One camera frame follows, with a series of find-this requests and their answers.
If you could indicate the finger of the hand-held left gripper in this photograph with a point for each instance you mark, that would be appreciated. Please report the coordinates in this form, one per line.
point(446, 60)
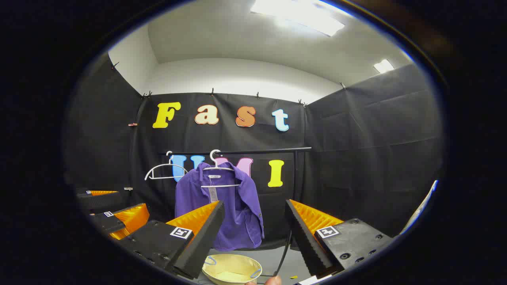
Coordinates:
point(101, 201)
point(105, 223)

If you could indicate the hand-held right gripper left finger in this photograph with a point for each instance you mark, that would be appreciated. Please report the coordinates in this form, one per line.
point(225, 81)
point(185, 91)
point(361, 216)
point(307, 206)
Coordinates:
point(206, 237)

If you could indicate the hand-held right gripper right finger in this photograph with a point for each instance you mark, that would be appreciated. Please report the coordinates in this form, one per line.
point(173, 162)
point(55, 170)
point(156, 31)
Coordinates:
point(303, 237)

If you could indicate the cream laundry hamper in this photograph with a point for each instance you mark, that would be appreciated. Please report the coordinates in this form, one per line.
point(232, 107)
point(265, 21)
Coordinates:
point(229, 267)

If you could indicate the purple shirt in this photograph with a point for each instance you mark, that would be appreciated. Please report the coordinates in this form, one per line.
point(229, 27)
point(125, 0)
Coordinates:
point(241, 213)

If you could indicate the white clothes hanger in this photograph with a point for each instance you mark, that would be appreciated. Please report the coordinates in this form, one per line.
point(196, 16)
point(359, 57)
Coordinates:
point(219, 185)
point(166, 177)

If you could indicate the black clothes rack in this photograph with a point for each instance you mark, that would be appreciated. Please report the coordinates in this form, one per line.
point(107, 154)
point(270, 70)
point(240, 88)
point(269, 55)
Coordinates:
point(269, 151)

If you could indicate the black backdrop cloth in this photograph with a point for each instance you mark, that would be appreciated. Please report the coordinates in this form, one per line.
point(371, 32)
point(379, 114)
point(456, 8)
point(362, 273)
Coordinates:
point(356, 158)

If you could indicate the small ceiling light panel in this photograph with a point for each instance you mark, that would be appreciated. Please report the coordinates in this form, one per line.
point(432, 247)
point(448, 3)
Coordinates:
point(383, 66)

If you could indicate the large ceiling light panel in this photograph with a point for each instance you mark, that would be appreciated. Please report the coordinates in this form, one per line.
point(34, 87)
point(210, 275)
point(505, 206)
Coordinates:
point(301, 16)

